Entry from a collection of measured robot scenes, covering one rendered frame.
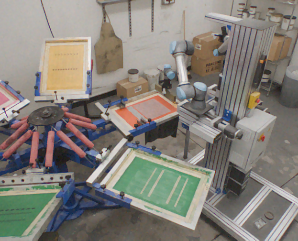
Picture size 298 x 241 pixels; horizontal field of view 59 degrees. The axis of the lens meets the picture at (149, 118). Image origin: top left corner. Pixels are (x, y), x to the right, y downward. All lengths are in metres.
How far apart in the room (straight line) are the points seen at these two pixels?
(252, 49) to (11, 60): 3.28
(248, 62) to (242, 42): 0.16
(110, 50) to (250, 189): 3.11
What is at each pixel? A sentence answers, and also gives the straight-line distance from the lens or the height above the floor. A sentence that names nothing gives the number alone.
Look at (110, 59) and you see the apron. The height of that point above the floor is 0.77.
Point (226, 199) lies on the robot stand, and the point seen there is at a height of 0.21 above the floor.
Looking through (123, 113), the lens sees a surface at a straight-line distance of 2.93.
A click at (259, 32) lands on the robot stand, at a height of 2.01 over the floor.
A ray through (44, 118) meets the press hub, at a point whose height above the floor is 1.31.
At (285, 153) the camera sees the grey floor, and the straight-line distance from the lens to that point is 4.29.
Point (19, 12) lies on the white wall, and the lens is 4.19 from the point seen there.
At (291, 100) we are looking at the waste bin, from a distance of 5.33.
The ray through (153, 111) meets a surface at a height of 0.96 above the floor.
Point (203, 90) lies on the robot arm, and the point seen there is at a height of 1.46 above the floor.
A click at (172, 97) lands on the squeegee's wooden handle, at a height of 1.13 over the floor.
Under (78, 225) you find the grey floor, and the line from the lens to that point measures 3.17.
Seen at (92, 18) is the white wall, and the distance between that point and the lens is 4.53.
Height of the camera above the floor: 2.60
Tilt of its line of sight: 35 degrees down
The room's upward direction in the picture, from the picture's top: straight up
